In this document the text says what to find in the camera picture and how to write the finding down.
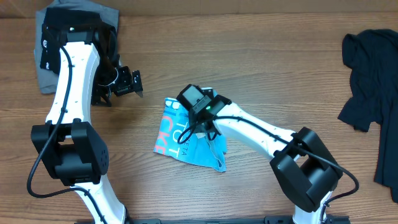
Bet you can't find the light blue printed t-shirt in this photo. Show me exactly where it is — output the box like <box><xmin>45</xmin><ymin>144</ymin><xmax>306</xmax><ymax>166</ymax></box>
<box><xmin>154</xmin><ymin>98</ymin><xmax>228</xmax><ymax>172</ymax></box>

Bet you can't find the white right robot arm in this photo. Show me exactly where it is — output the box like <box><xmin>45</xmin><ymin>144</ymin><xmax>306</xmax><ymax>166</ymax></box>
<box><xmin>177</xmin><ymin>84</ymin><xmax>343</xmax><ymax>223</ymax></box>

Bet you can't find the folded grey garment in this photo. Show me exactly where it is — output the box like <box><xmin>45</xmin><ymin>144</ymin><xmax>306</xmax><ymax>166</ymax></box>
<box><xmin>34</xmin><ymin>0</ymin><xmax>119</xmax><ymax>94</ymax></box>

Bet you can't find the folded black garment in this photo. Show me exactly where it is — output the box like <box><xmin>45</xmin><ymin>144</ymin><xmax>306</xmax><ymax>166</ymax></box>
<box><xmin>40</xmin><ymin>7</ymin><xmax>118</xmax><ymax>75</ymax></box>

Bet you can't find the crumpled black shirt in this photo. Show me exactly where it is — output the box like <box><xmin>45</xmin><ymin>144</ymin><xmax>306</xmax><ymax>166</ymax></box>
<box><xmin>338</xmin><ymin>29</ymin><xmax>397</xmax><ymax>202</ymax></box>

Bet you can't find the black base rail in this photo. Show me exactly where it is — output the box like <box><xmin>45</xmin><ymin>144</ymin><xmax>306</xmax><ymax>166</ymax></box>
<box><xmin>75</xmin><ymin>215</ymin><xmax>351</xmax><ymax>224</ymax></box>

